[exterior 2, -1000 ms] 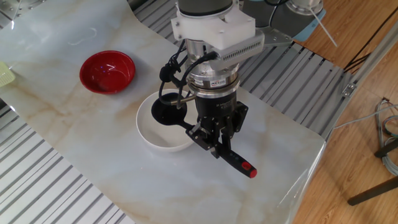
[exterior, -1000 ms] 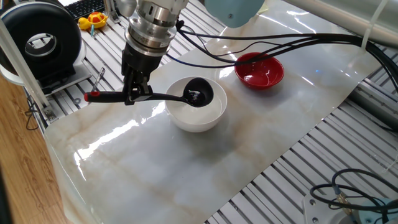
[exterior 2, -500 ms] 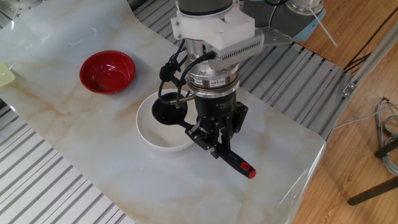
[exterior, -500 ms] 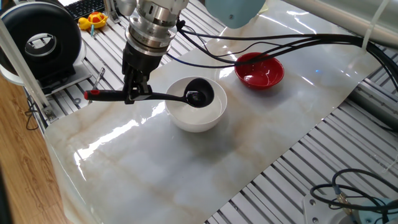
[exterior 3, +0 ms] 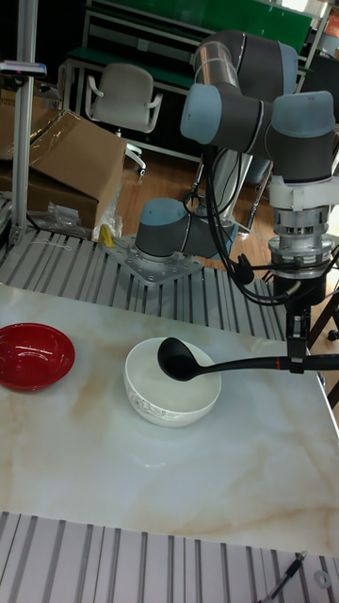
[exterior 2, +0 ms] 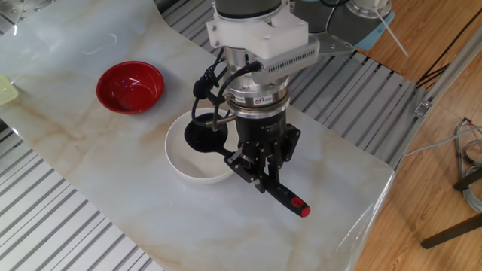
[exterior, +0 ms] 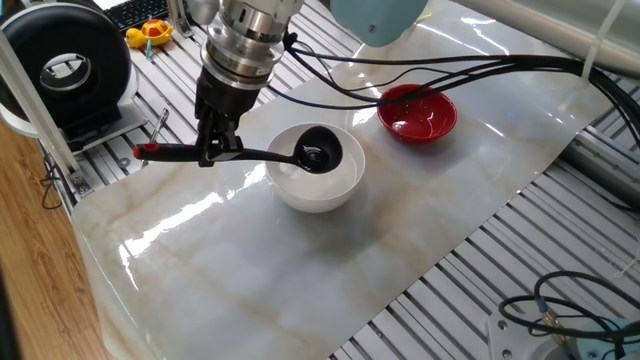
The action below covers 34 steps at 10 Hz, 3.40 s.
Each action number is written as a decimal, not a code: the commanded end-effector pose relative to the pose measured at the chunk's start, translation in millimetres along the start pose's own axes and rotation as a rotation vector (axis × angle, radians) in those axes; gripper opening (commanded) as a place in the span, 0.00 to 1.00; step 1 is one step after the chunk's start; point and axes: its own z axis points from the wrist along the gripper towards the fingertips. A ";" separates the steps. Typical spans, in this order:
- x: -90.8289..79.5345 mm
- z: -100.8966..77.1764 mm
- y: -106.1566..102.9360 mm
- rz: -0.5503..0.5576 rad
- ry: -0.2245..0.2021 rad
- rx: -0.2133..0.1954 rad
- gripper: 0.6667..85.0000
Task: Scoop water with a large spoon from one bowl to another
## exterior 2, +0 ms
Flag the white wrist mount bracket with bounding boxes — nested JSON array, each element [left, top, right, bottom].
[[206, 3, 321, 86]]

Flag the red bowl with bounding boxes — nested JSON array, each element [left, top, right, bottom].
[[96, 60, 165, 115]]

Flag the white zip tie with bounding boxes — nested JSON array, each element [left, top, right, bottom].
[[374, 9, 410, 58]]

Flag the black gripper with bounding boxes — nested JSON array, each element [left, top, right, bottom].
[[224, 112, 302, 193]]

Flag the silver corner bracket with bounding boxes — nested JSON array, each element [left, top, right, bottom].
[[413, 99, 433, 119]]

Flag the silver force torque sensor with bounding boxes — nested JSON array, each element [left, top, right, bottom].
[[224, 47, 291, 120]]

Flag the silver perforated metal plate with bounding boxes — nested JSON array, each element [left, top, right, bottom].
[[0, 0, 57, 23]]

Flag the pale green plastic basket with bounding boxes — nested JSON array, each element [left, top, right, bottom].
[[0, 74, 19, 107]]

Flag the marble pattern table mat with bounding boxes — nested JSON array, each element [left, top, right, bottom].
[[0, 0, 395, 271]]

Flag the dark furniture leg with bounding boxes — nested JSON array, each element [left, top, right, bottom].
[[453, 168, 482, 192], [420, 213, 482, 250]]

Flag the black ladle with red accents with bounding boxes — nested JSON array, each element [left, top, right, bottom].
[[183, 112, 312, 218]]

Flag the aluminium frame post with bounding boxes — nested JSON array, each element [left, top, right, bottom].
[[389, 24, 482, 170]]

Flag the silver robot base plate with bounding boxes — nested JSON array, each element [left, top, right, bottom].
[[308, 32, 357, 58]]

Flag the grey coiled cable bundle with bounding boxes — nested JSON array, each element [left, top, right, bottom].
[[453, 118, 482, 215]]

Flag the black floor cables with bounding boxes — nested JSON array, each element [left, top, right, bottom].
[[415, 7, 482, 90]]

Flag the white ceramic bowl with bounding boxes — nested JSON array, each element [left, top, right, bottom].
[[164, 107, 242, 185]]

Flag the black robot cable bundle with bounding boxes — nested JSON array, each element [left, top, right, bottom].
[[191, 47, 264, 132]]

